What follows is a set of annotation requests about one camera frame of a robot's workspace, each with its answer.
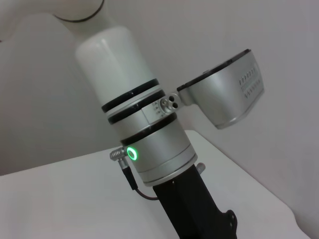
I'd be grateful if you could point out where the left arm cable with plug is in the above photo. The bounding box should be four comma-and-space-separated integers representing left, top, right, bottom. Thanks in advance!
109, 146, 160, 200

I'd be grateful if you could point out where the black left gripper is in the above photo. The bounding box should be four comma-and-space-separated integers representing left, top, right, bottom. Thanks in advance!
152, 162, 238, 239

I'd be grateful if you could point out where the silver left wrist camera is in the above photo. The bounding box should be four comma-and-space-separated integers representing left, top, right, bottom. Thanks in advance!
175, 48, 265, 130

